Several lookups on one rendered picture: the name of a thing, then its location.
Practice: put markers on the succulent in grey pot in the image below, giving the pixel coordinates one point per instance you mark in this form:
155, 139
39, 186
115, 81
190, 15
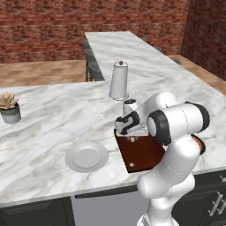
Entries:
9, 110

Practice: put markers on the white shaker black top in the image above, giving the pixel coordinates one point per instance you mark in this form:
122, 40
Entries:
128, 107

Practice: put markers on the grey dishwasher front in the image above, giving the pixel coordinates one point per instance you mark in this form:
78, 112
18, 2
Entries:
109, 210

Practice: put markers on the brown wooden tray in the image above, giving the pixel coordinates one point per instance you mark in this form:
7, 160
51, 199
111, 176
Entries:
141, 153

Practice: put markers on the dark bar stool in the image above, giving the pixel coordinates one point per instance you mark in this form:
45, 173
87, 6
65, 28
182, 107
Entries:
157, 48
85, 44
89, 56
95, 72
143, 39

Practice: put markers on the dark cupboard run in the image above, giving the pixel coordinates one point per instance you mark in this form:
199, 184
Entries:
200, 200

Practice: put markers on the white round plate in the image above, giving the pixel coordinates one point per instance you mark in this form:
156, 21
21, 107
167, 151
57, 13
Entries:
86, 156

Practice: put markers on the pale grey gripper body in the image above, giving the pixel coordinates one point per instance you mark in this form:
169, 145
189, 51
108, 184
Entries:
136, 133

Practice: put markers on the orange and dark doughnut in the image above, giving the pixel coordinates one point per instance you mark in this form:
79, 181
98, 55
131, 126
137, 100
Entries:
201, 145

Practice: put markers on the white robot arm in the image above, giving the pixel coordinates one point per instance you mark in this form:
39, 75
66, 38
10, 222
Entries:
176, 153

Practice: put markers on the dark cupboard door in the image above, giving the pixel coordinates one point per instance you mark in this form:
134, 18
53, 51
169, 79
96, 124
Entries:
35, 213

